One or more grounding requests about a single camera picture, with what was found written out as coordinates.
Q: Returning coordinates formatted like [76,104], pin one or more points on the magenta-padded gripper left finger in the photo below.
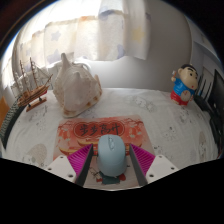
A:
[80,158]

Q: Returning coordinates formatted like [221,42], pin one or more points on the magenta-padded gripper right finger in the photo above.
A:
[143,158]

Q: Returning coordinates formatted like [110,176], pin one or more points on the light blue computer mouse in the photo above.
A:
[111,155]

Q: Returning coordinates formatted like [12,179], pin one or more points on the red printed mouse pad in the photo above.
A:
[83,133]

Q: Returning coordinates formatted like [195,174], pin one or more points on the white printed tablecloth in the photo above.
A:
[166,123]

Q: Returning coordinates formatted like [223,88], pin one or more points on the large white conch shell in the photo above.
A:
[78,90]

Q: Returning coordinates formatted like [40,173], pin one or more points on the black desktop device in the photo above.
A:
[218,131]

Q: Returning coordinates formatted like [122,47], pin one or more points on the wooden model sailing ship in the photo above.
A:
[33,91]

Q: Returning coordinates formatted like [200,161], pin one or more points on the cartoon boy figurine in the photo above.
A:
[183,86]

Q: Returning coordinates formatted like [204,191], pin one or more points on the black router with antennas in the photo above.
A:
[204,100]

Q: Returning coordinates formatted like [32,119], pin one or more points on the white star-print curtain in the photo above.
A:
[86,33]

